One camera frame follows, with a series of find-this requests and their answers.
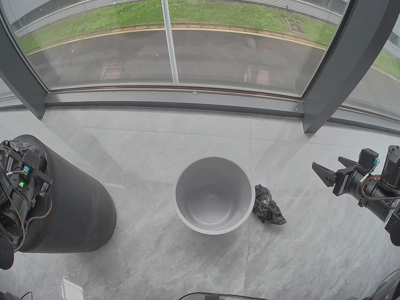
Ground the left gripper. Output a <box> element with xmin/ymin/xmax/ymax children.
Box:
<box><xmin>0</xmin><ymin>149</ymin><xmax>32</xmax><ymax>213</ymax></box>

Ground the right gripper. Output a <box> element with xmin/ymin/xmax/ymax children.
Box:
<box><xmin>312</xmin><ymin>156</ymin><xmax>380</xmax><ymax>201</ymax></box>

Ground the crumpled black plastic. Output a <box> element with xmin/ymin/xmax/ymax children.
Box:
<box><xmin>251</xmin><ymin>185</ymin><xmax>287</xmax><ymax>226</ymax></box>

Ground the white trash bin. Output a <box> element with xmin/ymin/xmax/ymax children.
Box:
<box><xmin>172</xmin><ymin>156</ymin><xmax>253</xmax><ymax>235</ymax></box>

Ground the window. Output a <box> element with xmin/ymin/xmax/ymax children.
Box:
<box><xmin>0</xmin><ymin>0</ymin><xmax>400</xmax><ymax>135</ymax></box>

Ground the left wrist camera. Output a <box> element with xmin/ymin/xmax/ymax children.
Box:
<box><xmin>19</xmin><ymin>150</ymin><xmax>53</xmax><ymax>196</ymax></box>

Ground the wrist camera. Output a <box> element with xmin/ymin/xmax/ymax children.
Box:
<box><xmin>19</xmin><ymin>150</ymin><xmax>53</xmax><ymax>196</ymax></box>
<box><xmin>357</xmin><ymin>148</ymin><xmax>379</xmax><ymax>172</ymax></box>

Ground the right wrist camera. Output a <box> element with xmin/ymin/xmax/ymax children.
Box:
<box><xmin>357</xmin><ymin>148</ymin><xmax>379</xmax><ymax>172</ymax></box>

